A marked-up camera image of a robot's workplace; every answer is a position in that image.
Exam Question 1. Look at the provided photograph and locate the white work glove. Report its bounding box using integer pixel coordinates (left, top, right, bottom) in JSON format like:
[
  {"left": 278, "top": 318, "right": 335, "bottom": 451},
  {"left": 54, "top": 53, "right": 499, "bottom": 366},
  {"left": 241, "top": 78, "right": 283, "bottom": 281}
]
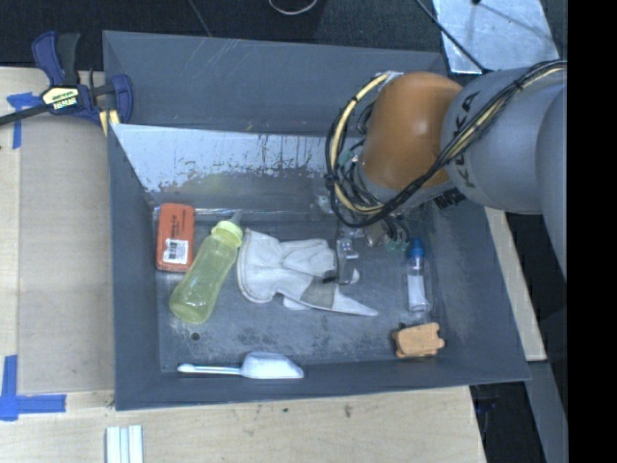
[{"left": 235, "top": 228, "right": 380, "bottom": 317}]

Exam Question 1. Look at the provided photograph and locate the clear bottle with blue cap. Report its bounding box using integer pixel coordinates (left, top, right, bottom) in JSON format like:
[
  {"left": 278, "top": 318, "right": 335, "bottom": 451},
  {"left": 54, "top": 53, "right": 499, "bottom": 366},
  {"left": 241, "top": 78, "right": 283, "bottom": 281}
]
[{"left": 405, "top": 237, "right": 433, "bottom": 313}]

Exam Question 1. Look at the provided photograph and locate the orange sponge piece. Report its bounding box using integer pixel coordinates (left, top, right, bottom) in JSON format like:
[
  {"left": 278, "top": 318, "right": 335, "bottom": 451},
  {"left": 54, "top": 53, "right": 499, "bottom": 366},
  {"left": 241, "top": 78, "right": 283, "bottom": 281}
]
[{"left": 390, "top": 321, "right": 446, "bottom": 359}]

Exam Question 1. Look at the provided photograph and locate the white plastic scoop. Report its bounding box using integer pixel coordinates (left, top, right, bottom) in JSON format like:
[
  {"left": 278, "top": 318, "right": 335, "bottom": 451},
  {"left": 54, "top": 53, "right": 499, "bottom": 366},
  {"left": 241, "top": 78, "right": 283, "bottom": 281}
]
[{"left": 176, "top": 351, "right": 306, "bottom": 381}]

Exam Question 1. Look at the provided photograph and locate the yellow baby bottle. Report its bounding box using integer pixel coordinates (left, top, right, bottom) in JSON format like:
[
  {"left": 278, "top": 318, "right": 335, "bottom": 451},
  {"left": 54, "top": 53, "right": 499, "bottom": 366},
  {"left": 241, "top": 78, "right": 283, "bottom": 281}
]
[{"left": 168, "top": 209, "right": 245, "bottom": 326}]

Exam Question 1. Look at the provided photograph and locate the orange packet with barcode label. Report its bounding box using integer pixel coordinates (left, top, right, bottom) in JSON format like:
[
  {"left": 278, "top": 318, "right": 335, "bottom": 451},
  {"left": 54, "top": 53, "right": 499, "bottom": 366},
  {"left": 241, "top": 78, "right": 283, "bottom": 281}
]
[{"left": 154, "top": 203, "right": 197, "bottom": 274}]

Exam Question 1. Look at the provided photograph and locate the grey metal bin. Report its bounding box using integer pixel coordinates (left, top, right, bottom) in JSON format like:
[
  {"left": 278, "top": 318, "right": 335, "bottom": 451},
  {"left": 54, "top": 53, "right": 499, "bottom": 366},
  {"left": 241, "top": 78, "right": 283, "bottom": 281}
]
[{"left": 101, "top": 30, "right": 533, "bottom": 412}]

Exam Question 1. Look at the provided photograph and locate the flat brown board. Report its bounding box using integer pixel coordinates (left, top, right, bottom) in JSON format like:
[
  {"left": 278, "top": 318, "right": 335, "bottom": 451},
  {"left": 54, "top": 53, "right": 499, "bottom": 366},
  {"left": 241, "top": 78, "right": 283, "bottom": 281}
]
[{"left": 16, "top": 113, "right": 117, "bottom": 396}]

